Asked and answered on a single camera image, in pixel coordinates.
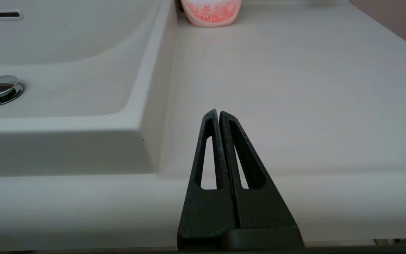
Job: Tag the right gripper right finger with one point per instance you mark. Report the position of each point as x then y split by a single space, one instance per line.
266 211

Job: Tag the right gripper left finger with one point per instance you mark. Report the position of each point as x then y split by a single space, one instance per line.
208 211

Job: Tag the pink soap pump bottle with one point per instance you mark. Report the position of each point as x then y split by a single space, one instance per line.
210 12

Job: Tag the beige wash basin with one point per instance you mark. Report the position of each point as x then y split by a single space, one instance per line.
65 46

